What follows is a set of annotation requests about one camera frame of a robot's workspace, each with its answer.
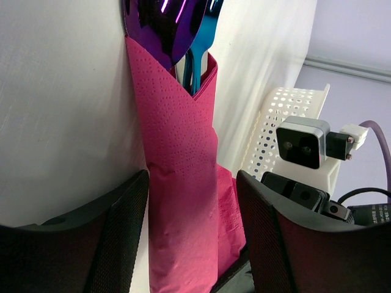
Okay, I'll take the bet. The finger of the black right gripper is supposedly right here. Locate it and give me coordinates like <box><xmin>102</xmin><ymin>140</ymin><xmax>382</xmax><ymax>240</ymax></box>
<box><xmin>210</xmin><ymin>245</ymin><xmax>254</xmax><ymax>293</ymax></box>

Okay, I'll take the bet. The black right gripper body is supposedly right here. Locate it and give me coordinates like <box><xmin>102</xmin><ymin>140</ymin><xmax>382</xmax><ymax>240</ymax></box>
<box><xmin>261</xmin><ymin>172</ymin><xmax>390</xmax><ymax>226</ymax></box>

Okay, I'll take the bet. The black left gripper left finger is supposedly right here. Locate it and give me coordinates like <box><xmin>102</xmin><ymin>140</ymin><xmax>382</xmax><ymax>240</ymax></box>
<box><xmin>1</xmin><ymin>170</ymin><xmax>149</xmax><ymax>292</ymax></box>

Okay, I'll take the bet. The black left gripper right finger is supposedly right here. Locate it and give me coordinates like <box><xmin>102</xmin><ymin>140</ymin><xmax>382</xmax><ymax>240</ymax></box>
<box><xmin>236</xmin><ymin>171</ymin><xmax>390</xmax><ymax>292</ymax></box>

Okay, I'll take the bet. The pink paper napkin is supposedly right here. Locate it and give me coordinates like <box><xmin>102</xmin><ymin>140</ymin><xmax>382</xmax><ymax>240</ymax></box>
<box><xmin>126</xmin><ymin>38</ymin><xmax>246</xmax><ymax>292</ymax></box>

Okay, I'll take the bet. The purple metal spoon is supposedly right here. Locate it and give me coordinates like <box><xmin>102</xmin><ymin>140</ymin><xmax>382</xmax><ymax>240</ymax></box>
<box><xmin>122</xmin><ymin>0</ymin><xmax>208</xmax><ymax>70</ymax></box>

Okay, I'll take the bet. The white perforated plastic basket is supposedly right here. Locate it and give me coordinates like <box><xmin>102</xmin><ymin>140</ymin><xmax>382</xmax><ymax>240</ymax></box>
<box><xmin>240</xmin><ymin>85</ymin><xmax>330</xmax><ymax>179</ymax></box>

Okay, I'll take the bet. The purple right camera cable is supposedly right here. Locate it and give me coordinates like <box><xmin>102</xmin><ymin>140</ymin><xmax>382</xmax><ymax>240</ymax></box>
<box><xmin>359</xmin><ymin>120</ymin><xmax>391</xmax><ymax>202</ymax></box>

